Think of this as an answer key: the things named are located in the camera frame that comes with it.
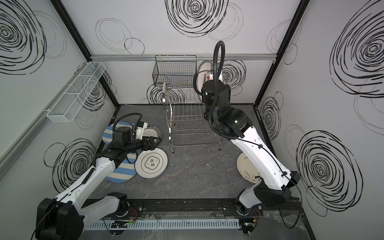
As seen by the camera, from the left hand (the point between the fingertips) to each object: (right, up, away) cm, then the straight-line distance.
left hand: (157, 139), depth 80 cm
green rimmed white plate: (-8, +2, +22) cm, 24 cm away
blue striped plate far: (-40, 0, +22) cm, 46 cm away
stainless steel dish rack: (+15, +6, +28) cm, 32 cm away
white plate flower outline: (-5, -16, +9) cm, 19 cm away
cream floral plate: (+51, -19, +7) cm, 55 cm away
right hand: (+29, +26, -21) cm, 44 cm away
